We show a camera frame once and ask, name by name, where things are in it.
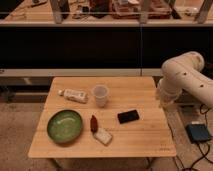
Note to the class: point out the red-brown oblong object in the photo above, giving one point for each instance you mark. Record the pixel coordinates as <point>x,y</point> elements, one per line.
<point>93,124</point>

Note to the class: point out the white sponge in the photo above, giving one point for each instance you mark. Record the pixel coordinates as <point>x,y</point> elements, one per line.
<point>103,136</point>

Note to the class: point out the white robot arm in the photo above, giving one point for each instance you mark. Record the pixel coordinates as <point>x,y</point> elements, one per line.
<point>184,73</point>

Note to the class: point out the green ceramic bowl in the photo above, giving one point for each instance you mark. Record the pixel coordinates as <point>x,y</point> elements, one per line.
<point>64,126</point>

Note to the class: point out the clear plastic cup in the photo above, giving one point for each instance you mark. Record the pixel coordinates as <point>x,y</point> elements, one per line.
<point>100,93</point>

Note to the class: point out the white tube bottle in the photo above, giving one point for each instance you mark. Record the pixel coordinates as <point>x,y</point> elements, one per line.
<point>74,95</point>

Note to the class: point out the black phone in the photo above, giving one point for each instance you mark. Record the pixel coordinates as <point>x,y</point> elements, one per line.
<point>128,116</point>

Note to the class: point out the long wooden workbench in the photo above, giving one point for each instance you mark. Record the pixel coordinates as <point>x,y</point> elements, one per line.
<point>48,38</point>

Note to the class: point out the wooden folding table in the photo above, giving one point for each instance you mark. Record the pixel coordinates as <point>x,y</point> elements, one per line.
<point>131,125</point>

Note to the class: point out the red tray on shelf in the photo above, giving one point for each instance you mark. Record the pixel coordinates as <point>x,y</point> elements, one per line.
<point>131,9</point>

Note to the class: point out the black power box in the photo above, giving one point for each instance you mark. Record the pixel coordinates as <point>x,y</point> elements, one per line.
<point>198,133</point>

